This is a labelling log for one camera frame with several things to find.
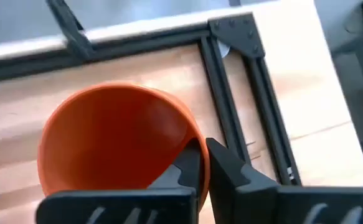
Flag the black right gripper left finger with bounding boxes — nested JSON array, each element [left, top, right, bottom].
[[36, 138, 202, 224]]

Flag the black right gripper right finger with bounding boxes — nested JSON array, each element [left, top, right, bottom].
[[205, 138, 363, 224]]

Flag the orange plastic cup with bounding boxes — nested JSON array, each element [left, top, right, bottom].
[[37, 81, 212, 212]]

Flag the black aluminium table frame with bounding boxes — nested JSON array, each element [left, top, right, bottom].
[[0, 12, 303, 187]]

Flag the black frame bracket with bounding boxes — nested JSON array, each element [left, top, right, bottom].
[[45, 0, 95, 60]]

